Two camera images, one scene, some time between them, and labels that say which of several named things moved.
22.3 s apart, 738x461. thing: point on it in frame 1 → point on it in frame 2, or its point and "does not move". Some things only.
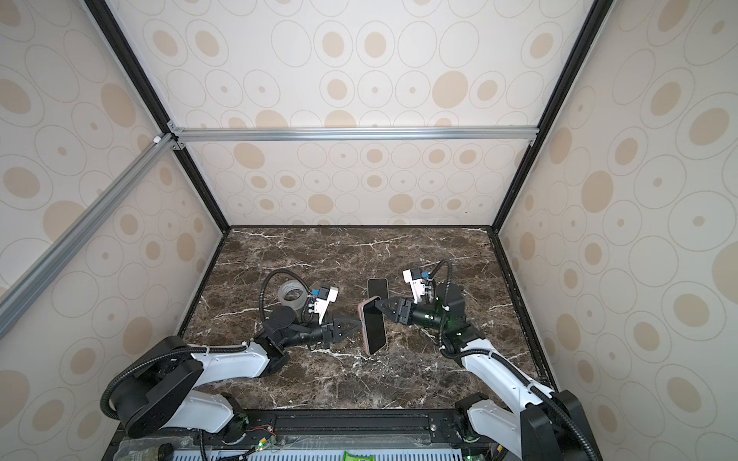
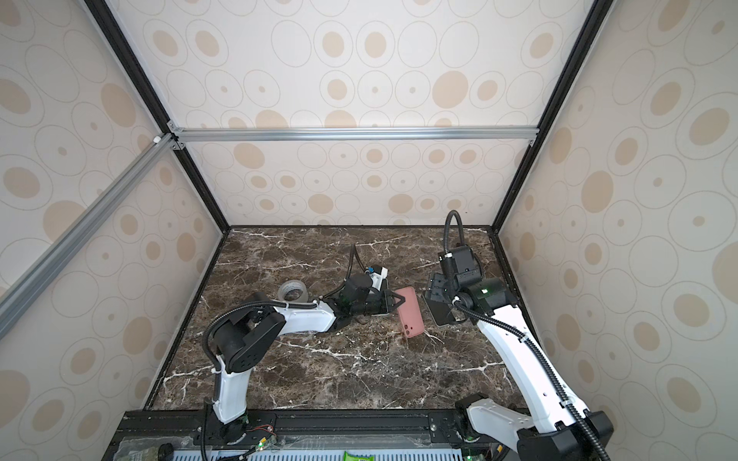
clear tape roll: x=292 y=293 does not move
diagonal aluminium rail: x=17 y=296 does not move
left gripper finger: x=353 y=334 → x=396 y=306
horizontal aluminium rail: x=506 y=133 does not move
